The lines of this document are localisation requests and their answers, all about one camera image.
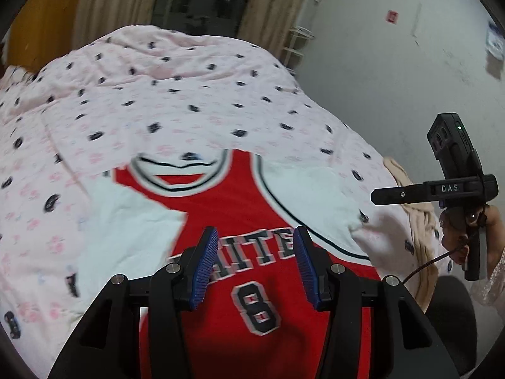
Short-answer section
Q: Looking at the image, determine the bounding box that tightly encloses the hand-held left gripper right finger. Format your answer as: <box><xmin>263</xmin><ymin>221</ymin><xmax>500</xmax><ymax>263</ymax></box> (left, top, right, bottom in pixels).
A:
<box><xmin>293</xmin><ymin>226</ymin><xmax>460</xmax><ymax>379</ymax></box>

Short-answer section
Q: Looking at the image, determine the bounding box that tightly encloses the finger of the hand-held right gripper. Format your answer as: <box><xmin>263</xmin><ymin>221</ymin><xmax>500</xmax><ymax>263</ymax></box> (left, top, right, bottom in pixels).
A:
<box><xmin>371</xmin><ymin>183</ymin><xmax>425</xmax><ymax>206</ymax></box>

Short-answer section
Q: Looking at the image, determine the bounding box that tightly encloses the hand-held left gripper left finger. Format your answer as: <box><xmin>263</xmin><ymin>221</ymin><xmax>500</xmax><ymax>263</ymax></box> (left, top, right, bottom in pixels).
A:
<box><xmin>47</xmin><ymin>226</ymin><xmax>219</xmax><ymax>379</ymax></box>

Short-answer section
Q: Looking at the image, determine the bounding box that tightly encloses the red jersey with white sleeves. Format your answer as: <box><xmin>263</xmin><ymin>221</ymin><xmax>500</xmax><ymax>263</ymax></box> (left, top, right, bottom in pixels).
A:
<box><xmin>77</xmin><ymin>150</ymin><xmax>373</xmax><ymax>379</ymax></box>

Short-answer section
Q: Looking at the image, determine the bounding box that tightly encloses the person's right forearm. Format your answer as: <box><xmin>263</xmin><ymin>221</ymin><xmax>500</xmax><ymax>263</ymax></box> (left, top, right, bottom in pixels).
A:
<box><xmin>469</xmin><ymin>205</ymin><xmax>505</xmax><ymax>309</ymax></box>

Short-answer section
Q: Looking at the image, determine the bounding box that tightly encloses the person's right hand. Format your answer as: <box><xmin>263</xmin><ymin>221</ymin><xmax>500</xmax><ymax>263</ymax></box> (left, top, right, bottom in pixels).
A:
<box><xmin>439</xmin><ymin>203</ymin><xmax>501</xmax><ymax>265</ymax></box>

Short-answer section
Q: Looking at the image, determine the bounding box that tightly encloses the beige cloth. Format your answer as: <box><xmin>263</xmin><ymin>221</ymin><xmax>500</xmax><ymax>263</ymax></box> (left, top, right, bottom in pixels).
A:
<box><xmin>381</xmin><ymin>157</ymin><xmax>447</xmax><ymax>312</ymax></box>

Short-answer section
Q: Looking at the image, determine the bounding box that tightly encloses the pink printed blanket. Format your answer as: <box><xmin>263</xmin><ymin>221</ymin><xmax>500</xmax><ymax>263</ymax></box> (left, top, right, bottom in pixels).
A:
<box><xmin>0</xmin><ymin>25</ymin><xmax>419</xmax><ymax>379</ymax></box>

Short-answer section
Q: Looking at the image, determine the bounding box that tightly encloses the beige curtain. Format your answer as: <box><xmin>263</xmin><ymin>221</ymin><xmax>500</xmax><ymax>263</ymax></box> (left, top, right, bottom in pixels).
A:
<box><xmin>236</xmin><ymin>0</ymin><xmax>317</xmax><ymax>66</ymax></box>
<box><xmin>72</xmin><ymin>0</ymin><xmax>166</xmax><ymax>50</ymax></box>

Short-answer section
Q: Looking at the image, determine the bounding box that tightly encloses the dark window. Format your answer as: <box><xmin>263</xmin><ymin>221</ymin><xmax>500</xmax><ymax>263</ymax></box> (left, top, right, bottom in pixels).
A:
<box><xmin>151</xmin><ymin>0</ymin><xmax>262</xmax><ymax>37</ymax></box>

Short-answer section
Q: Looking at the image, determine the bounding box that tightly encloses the orange wooden wardrobe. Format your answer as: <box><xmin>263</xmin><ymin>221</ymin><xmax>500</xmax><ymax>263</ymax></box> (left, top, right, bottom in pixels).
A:
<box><xmin>7</xmin><ymin>0</ymin><xmax>94</xmax><ymax>74</ymax></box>

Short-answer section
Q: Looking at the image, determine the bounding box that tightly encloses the black cable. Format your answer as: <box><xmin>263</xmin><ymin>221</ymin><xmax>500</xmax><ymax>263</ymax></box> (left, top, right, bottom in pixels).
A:
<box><xmin>401</xmin><ymin>245</ymin><xmax>469</xmax><ymax>284</ymax></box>

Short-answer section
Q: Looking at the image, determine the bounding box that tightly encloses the wall poster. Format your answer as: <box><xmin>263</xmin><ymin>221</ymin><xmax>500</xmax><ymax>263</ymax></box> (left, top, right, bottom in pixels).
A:
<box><xmin>485</xmin><ymin>21</ymin><xmax>505</xmax><ymax>62</ymax></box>

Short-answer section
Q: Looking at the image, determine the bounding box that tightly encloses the white wire rack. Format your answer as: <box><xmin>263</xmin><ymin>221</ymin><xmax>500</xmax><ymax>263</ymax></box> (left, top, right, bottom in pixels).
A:
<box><xmin>282</xmin><ymin>26</ymin><xmax>316</xmax><ymax>76</ymax></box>

